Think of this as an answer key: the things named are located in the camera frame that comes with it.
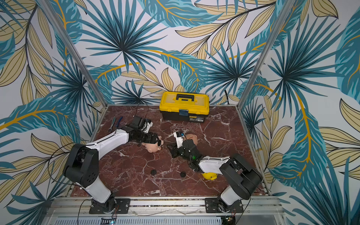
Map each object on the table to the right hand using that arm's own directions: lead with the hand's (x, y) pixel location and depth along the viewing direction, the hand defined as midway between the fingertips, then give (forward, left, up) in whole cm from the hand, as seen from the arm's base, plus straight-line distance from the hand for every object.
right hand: (168, 144), depth 85 cm
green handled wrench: (+19, +44, -10) cm, 49 cm away
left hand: (+5, +11, -3) cm, 12 cm away
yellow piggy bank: (-18, -23, -4) cm, 30 cm away
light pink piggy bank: (0, +10, -4) cm, 10 cm away
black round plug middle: (-12, +9, -11) cm, 19 cm away
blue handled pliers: (+26, +39, -8) cm, 47 cm away
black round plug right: (-15, -8, -10) cm, 20 cm away
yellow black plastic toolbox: (+25, -11, +7) cm, 28 cm away
